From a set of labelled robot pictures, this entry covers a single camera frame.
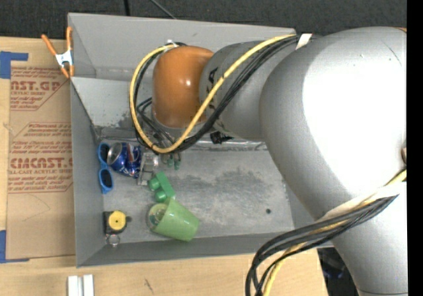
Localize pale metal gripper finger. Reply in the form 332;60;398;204
136;168;154;187
142;153;159;172

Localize green toy brick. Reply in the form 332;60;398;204
146;170;176;204

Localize crushed blue soda can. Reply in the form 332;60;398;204
106;141;144;179

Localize blue sunglasses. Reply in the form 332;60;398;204
96;142;114;195

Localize black and yellow tape measure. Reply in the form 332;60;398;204
102;210;132;249

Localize green plastic cup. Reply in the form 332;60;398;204
145;197;200;242

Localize grey metal bin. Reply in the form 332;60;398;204
67;13;319;268

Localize brown cardboard board red print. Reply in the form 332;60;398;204
0;36;77;264

